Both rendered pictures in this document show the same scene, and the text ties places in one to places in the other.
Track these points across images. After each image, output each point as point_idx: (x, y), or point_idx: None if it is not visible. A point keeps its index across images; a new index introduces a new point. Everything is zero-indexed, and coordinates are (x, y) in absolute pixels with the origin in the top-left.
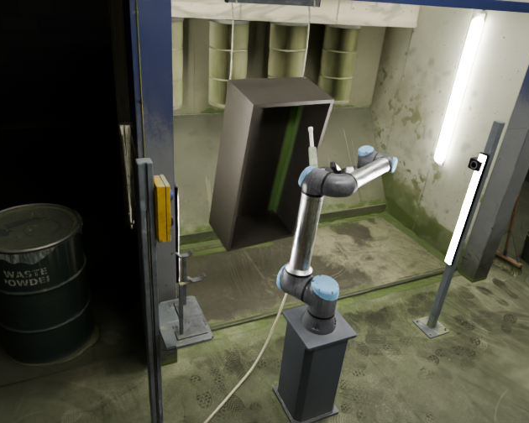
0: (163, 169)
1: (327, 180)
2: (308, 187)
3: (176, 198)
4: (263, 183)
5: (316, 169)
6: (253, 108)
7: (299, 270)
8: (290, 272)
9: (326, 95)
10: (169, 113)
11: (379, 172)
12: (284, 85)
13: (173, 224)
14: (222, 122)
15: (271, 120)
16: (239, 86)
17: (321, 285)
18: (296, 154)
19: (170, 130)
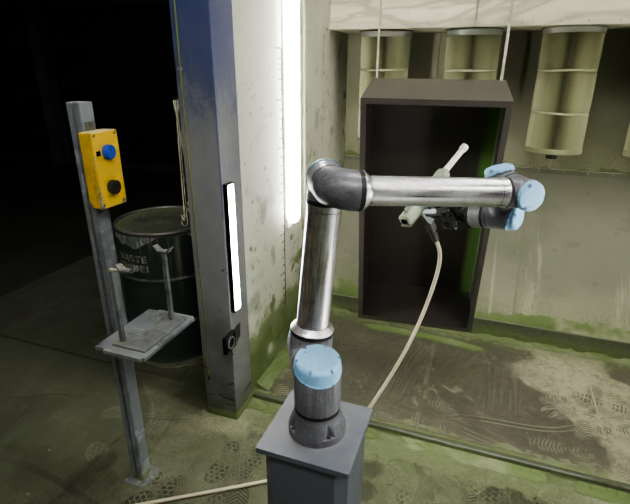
0: (207, 157)
1: (317, 173)
2: (307, 188)
3: (225, 199)
4: (447, 245)
5: (322, 161)
6: (360, 103)
7: (299, 327)
8: (291, 326)
9: (505, 97)
10: (209, 85)
11: (465, 194)
12: (448, 85)
13: (222, 232)
14: (371, 140)
15: (449, 146)
16: (376, 83)
17: (306, 357)
18: None
19: (212, 107)
